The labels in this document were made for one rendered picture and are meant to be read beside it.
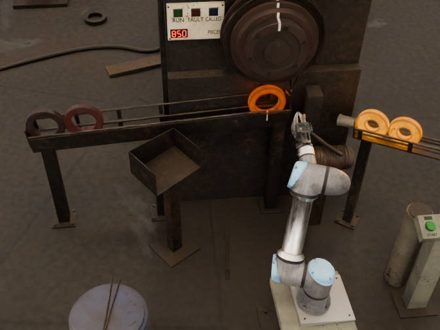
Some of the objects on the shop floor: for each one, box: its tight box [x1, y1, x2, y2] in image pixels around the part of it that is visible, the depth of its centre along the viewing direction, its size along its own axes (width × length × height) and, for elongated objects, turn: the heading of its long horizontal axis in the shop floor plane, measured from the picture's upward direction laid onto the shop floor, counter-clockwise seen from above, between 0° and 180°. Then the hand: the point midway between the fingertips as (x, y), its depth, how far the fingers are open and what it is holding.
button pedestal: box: [390, 214, 440, 319], centre depth 278 cm, size 16×24×62 cm, turn 95°
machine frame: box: [157, 0, 372, 201], centre depth 316 cm, size 73×108×176 cm
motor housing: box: [308, 145, 354, 226], centre depth 321 cm, size 13×22×54 cm, turn 95°
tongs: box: [223, 229, 230, 280], centre depth 319 cm, size 34×4×1 cm, turn 0°
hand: (298, 114), depth 287 cm, fingers closed
